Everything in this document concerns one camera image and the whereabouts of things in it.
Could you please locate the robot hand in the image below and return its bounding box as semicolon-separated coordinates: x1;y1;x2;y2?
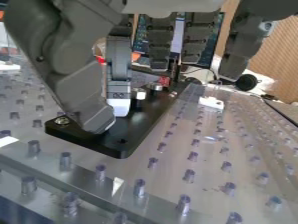
0;0;298;134

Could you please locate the small silver nut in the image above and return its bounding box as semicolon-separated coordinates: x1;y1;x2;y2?
132;88;149;101

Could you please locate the large silver nut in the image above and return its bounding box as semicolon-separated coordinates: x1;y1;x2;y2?
145;82;165;93

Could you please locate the computer screen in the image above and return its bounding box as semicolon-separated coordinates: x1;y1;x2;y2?
132;12;226;69

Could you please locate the black plate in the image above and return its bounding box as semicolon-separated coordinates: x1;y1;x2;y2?
44;79;193;160

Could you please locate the small white square plate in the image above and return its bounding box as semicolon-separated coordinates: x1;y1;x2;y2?
197;96;226;111

